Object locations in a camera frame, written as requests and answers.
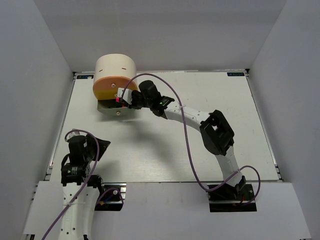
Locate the grey bottom drawer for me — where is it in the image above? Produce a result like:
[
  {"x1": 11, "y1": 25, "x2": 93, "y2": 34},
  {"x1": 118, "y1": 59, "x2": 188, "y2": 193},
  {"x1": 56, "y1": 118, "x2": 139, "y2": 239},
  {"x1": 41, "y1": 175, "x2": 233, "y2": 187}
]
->
[{"x1": 97, "y1": 99, "x2": 135, "y2": 117}]

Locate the pink top drawer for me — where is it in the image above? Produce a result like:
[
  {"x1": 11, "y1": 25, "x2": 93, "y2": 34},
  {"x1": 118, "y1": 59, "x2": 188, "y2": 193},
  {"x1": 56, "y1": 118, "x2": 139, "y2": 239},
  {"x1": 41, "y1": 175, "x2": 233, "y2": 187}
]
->
[{"x1": 93, "y1": 76, "x2": 138, "y2": 92}]

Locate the yellow drawer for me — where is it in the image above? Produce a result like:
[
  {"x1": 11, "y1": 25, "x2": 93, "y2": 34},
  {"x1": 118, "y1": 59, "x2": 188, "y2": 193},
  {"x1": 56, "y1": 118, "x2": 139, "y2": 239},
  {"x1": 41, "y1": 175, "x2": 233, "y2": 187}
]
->
[{"x1": 93, "y1": 87, "x2": 124, "y2": 101}]

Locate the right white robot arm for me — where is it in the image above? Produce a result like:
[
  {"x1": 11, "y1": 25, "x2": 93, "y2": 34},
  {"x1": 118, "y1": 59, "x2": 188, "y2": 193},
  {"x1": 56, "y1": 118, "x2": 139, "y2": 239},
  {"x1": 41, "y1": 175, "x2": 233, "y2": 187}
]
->
[{"x1": 123, "y1": 80, "x2": 246, "y2": 200}]

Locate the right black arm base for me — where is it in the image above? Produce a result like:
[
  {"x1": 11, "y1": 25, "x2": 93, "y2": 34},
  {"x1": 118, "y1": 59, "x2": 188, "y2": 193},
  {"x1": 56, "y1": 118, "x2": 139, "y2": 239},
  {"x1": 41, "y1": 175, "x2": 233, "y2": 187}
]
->
[{"x1": 208, "y1": 184, "x2": 257, "y2": 213}]

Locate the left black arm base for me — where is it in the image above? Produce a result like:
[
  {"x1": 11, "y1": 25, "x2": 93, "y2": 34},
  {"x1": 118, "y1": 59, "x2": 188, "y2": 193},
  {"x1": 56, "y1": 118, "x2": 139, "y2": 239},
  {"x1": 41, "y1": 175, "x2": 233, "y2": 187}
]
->
[{"x1": 94, "y1": 183, "x2": 127, "y2": 212}]

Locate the cream round drawer cabinet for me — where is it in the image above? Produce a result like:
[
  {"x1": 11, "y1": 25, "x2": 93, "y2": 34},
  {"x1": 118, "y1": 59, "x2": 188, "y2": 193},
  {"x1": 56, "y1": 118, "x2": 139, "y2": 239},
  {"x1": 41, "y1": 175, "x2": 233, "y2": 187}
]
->
[{"x1": 94, "y1": 53, "x2": 137, "y2": 81}]

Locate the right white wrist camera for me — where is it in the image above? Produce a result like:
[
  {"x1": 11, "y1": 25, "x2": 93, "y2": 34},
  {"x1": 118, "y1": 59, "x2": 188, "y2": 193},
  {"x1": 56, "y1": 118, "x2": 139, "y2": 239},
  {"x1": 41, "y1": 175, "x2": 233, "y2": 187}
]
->
[{"x1": 116, "y1": 87, "x2": 133, "y2": 105}]

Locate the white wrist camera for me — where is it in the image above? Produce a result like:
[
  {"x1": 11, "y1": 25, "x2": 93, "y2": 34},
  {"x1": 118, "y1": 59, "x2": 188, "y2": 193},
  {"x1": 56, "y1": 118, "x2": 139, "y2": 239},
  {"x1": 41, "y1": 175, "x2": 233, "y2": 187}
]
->
[
  {"x1": 116, "y1": 87, "x2": 133, "y2": 105},
  {"x1": 65, "y1": 130, "x2": 81, "y2": 142}
]

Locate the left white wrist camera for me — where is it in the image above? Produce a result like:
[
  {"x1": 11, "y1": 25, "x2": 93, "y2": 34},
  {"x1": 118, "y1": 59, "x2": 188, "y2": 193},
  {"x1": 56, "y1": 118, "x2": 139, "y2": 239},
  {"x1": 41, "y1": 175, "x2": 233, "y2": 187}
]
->
[{"x1": 65, "y1": 130, "x2": 81, "y2": 142}]

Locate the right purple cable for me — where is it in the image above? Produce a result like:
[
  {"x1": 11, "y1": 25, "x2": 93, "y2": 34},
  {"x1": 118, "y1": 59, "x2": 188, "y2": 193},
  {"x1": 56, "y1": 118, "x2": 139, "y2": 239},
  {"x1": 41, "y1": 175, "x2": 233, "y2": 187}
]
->
[{"x1": 121, "y1": 73, "x2": 261, "y2": 206}]

